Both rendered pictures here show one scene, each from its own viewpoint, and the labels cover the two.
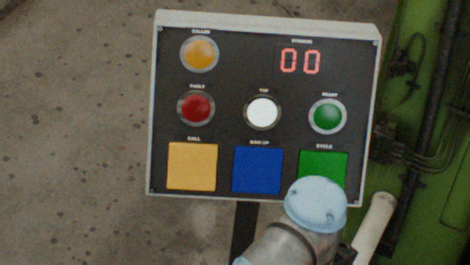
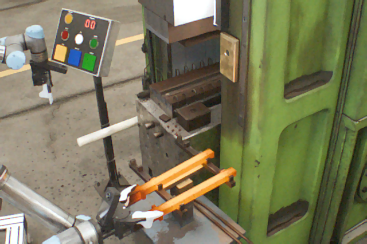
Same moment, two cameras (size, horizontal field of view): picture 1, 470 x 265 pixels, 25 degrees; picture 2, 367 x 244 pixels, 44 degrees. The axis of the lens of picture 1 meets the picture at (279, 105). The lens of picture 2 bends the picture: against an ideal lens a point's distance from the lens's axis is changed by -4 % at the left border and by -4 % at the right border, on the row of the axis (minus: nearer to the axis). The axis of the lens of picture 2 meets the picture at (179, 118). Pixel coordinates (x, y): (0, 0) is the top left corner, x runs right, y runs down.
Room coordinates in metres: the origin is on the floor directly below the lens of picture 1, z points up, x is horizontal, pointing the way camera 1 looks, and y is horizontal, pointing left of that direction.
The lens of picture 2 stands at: (-0.20, -1.76, 2.11)
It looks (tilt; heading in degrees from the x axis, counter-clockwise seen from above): 36 degrees down; 42
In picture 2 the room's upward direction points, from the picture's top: 2 degrees counter-clockwise
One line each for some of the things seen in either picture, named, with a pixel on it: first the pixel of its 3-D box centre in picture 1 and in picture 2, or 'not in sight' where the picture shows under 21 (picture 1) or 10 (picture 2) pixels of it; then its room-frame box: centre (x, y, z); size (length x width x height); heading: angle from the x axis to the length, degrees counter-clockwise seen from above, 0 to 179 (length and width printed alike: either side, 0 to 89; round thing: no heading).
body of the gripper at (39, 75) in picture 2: not in sight; (41, 70); (0.76, -0.06, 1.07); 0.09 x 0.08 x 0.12; 143
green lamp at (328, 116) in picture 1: (327, 116); (93, 43); (1.06, -0.08, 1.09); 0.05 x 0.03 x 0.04; 72
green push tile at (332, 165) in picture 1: (321, 173); (89, 62); (1.02, -0.08, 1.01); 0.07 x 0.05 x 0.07; 97
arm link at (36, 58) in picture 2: not in sight; (39, 55); (0.76, -0.07, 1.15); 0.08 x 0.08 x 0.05
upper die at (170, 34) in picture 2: not in sight; (199, 12); (1.24, -0.59, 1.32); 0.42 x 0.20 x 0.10; 162
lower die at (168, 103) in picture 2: not in sight; (200, 85); (1.24, -0.59, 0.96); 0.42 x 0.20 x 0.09; 162
